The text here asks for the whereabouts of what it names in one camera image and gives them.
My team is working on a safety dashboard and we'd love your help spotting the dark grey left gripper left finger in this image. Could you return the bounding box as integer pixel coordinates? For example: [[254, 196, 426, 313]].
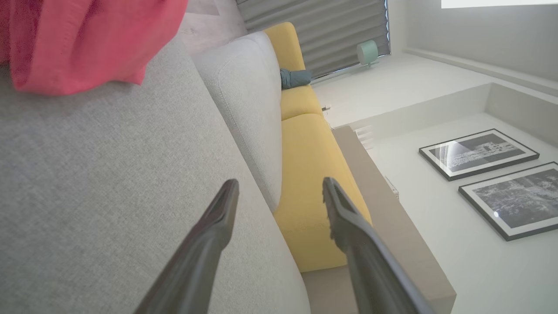
[[133, 179, 239, 314]]

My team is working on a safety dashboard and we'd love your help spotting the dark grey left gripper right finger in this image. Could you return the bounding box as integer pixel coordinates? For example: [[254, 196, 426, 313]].
[[322, 177, 436, 314]]

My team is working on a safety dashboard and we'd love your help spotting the red basketball jersey number 23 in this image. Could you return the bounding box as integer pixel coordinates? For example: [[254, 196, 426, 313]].
[[0, 0, 189, 96]]

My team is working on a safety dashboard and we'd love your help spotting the yellow sofa back cushion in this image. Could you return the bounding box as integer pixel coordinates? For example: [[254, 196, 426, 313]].
[[281, 84, 324, 122], [274, 113, 372, 273]]

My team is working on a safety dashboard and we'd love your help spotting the black framed monochrome picture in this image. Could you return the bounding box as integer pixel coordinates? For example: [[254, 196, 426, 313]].
[[458, 161, 558, 242], [418, 129, 540, 181]]

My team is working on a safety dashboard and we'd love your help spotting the teal throw pillow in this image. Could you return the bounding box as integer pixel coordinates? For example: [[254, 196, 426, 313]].
[[280, 68, 313, 90]]

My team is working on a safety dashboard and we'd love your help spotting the mint green round lamp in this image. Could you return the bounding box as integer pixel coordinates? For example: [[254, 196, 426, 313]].
[[357, 40, 379, 68]]

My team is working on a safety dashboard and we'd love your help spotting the yellow sofa armrest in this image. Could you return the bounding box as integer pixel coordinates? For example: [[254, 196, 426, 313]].
[[264, 22, 306, 72]]

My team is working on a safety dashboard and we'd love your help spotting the grey pleated curtain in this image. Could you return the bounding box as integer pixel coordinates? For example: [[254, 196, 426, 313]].
[[237, 0, 390, 79]]

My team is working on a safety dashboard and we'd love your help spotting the bright white ceiling light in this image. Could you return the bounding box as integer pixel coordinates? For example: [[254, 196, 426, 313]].
[[440, 0, 558, 9]]

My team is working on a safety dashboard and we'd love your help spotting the white wall socket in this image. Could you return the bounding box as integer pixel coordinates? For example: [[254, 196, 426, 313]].
[[385, 176, 400, 200]]

